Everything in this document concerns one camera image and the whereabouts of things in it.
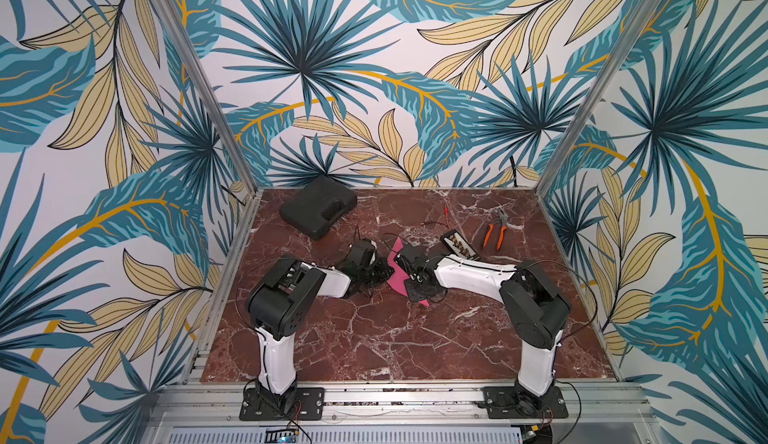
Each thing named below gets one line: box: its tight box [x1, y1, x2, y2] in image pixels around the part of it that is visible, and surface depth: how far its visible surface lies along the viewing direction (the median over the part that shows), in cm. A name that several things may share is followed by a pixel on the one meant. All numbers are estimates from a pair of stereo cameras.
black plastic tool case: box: [279, 174, 358, 241], surface depth 109 cm
